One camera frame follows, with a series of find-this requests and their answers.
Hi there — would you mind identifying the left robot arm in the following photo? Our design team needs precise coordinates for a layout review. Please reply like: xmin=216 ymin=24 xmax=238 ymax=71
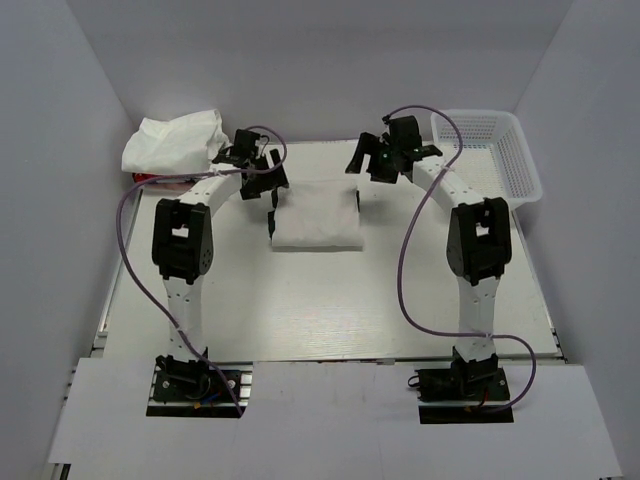
xmin=151 ymin=126 xmax=289 ymax=361

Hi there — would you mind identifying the white plastic basket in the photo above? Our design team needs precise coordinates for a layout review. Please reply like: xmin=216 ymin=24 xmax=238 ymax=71
xmin=430 ymin=109 xmax=543 ymax=209

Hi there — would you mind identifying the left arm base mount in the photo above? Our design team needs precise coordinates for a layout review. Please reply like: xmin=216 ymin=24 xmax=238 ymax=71
xmin=146 ymin=355 xmax=252 ymax=419

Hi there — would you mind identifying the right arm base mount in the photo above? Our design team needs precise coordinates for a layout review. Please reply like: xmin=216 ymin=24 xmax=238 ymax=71
xmin=407 ymin=360 xmax=514 ymax=425

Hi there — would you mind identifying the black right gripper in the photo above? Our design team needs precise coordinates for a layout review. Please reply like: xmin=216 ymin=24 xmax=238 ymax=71
xmin=346 ymin=133 xmax=401 ymax=185

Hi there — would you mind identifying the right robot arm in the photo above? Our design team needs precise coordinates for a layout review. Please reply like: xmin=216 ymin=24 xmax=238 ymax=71
xmin=345 ymin=116 xmax=512 ymax=399

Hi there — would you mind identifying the crumpled white t-shirt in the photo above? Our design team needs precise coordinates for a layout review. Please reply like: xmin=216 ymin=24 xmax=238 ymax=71
xmin=121 ymin=109 xmax=231 ymax=175

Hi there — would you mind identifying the white and green t-shirt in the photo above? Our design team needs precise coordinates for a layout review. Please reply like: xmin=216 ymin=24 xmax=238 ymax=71
xmin=268 ymin=180 xmax=364 ymax=252

